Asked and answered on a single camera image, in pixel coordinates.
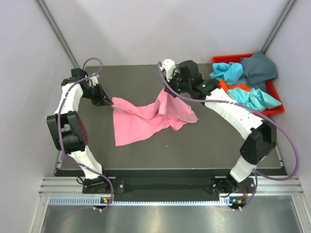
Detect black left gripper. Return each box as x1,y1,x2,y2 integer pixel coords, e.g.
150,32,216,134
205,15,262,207
81,82,113,107

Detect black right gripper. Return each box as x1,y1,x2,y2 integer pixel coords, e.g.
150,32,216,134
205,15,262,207
163,70,191,99

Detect pink t shirt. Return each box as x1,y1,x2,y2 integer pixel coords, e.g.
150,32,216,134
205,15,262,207
112,89,198,146

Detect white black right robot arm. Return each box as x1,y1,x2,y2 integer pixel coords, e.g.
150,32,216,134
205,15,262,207
158,59,276,197

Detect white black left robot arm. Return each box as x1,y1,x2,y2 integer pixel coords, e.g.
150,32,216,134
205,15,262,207
46,68,113,194

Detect orange t shirt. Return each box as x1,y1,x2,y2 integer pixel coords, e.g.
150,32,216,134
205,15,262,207
218,80,251,93

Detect light blue t shirt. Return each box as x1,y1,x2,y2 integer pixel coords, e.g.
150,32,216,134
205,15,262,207
209,62,243,86

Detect teal t shirt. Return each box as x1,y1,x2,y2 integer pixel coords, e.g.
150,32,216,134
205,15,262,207
227,87,282,112

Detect grey blue t shirt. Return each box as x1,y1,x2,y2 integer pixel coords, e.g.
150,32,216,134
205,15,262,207
239,51,278,92

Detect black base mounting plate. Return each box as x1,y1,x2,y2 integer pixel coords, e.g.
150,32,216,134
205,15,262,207
82,176,256,195

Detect red plastic bin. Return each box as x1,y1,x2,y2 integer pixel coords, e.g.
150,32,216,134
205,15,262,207
212,53,285,117

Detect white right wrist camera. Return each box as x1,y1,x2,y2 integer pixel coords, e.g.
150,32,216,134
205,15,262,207
159,59,176,82

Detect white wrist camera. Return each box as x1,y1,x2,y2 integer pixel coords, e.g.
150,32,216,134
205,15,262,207
89,75,99,86
159,59,176,82

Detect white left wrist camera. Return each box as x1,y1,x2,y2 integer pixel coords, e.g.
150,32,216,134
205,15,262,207
89,75,99,86

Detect aluminium frame rail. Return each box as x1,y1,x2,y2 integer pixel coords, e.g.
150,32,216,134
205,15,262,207
39,176,304,196

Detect slotted cable duct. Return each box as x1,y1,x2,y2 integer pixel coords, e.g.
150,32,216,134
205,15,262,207
49,196,242,206

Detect left aluminium corner post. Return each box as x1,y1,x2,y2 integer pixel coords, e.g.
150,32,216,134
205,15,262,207
35,0,80,68

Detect aluminium corner post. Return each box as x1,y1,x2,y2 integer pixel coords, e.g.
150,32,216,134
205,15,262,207
261,0,297,54
35,0,80,68

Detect right aluminium corner post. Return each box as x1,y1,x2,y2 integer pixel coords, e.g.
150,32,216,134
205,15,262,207
261,0,297,54

